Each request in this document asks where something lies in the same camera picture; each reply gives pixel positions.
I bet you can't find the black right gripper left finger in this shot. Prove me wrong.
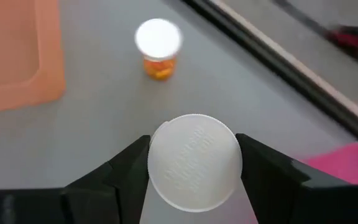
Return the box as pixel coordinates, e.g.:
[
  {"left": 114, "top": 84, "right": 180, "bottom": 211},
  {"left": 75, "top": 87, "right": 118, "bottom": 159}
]
[{"left": 63, "top": 134, "right": 152, "bottom": 224}]

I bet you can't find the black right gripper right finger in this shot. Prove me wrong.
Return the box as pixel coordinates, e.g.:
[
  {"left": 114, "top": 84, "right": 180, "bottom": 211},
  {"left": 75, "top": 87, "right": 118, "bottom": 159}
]
[{"left": 235, "top": 133, "right": 311, "bottom": 224}]

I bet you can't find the orange pill bottle white cap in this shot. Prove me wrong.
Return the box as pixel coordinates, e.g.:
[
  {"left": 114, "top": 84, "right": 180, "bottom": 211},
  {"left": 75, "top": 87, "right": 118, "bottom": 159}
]
[
  {"left": 147, "top": 113, "right": 244, "bottom": 214},
  {"left": 134, "top": 17, "right": 183, "bottom": 82}
]

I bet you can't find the pink plastic bin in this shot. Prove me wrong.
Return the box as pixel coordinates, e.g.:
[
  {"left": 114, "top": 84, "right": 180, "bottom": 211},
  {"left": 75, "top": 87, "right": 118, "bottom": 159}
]
[{"left": 300, "top": 142, "right": 358, "bottom": 186}]

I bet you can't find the orange plastic bin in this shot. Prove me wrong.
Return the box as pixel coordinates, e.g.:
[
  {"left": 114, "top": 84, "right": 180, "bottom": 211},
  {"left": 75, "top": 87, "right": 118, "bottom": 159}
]
[{"left": 0, "top": 0, "right": 67, "bottom": 116}]

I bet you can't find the grey table mat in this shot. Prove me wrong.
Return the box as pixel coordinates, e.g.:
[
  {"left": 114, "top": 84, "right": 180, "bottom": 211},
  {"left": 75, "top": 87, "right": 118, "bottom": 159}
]
[{"left": 0, "top": 0, "right": 358, "bottom": 224}]

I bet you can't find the red and black object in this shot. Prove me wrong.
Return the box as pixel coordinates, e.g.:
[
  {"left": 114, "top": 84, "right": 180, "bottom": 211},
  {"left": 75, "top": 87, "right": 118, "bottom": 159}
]
[{"left": 324, "top": 24, "right": 358, "bottom": 54}]

